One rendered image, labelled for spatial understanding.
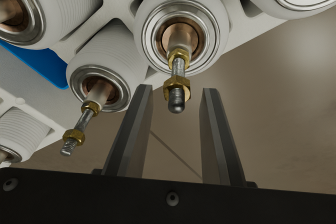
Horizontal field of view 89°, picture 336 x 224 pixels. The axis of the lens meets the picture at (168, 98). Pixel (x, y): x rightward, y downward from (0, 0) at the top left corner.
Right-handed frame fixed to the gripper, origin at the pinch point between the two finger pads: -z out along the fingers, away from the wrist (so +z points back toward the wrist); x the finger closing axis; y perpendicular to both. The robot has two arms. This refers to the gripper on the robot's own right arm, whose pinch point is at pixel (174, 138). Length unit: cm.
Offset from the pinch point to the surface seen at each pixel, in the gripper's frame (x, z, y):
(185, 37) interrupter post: -0.4, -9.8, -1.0
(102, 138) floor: 31, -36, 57
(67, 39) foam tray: 16.6, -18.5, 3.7
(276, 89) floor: -29, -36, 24
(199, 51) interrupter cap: -2.0, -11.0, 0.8
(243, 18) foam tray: -7.8, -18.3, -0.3
